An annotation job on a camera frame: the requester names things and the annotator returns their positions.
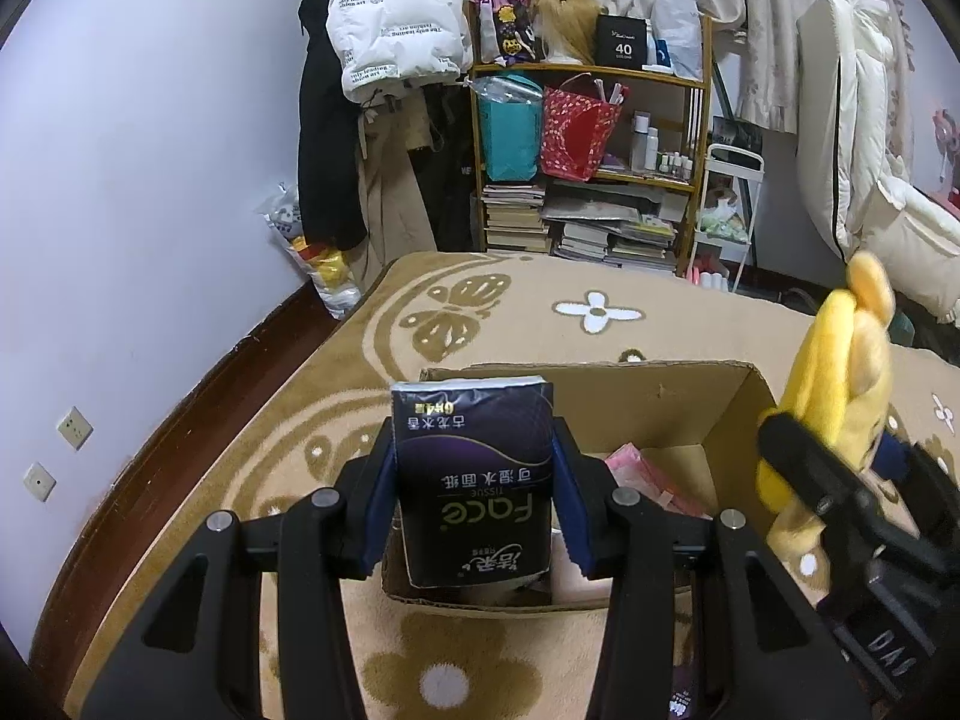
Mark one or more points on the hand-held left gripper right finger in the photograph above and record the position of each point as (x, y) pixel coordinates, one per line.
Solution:
(574, 510)

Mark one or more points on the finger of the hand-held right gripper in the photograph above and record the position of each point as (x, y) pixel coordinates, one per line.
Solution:
(930, 491)
(817, 472)

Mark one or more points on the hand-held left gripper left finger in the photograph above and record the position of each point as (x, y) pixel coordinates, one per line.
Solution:
(375, 502)

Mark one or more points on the pink tissue pack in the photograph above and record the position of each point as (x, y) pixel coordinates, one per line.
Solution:
(652, 476)

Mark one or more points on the black tissue pack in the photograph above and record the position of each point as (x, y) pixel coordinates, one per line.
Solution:
(472, 465)

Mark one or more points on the yellow plush toy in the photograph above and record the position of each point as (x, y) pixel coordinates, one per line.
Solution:
(832, 360)

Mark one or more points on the cardboard box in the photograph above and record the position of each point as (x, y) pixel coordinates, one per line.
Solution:
(675, 405)

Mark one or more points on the beige patterned rug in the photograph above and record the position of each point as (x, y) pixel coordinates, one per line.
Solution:
(525, 330)

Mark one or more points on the clear bag of toys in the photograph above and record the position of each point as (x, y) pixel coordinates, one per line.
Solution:
(322, 270)

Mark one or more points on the white trolley rack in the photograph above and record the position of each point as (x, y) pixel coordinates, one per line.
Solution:
(724, 225)

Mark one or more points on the wide pile of books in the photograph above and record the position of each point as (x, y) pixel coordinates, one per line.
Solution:
(615, 232)

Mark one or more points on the narrow stack of books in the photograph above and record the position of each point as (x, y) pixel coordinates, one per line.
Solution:
(514, 221)

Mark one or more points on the beige hanging garment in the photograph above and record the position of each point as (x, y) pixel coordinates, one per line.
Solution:
(394, 195)

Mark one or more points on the dark hanging garment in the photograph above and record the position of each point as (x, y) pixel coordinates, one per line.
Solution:
(450, 180)

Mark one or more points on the white folded mattress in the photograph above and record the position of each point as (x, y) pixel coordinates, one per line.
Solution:
(862, 127)

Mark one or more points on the black hanging coat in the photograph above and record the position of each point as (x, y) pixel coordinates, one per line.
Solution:
(326, 150)

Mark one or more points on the row of cosmetic bottles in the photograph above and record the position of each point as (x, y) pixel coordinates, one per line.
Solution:
(652, 154)

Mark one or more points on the red patterned bag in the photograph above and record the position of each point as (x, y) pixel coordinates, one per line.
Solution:
(577, 135)

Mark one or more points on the yellow wooden shelf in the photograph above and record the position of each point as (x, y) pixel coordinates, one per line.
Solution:
(697, 112)

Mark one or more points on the teal bag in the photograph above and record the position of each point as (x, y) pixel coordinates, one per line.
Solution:
(510, 135)

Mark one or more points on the pale floral curtain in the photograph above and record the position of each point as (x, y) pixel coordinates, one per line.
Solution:
(780, 30)

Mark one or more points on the white plastic bag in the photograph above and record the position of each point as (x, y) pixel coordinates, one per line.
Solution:
(679, 22)

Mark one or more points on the black box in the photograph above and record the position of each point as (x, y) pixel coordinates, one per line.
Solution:
(622, 41)

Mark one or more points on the blond wig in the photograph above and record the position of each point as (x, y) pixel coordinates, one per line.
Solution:
(566, 22)

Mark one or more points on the white puffer jacket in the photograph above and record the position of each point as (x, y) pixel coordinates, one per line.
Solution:
(397, 15)

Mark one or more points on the pink and black printed package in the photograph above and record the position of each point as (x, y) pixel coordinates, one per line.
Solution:
(502, 19)

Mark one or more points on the white wall socket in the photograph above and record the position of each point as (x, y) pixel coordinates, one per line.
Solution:
(39, 481)
(74, 428)

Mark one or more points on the pink wall decoration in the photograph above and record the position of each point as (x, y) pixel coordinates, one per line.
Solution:
(946, 150)

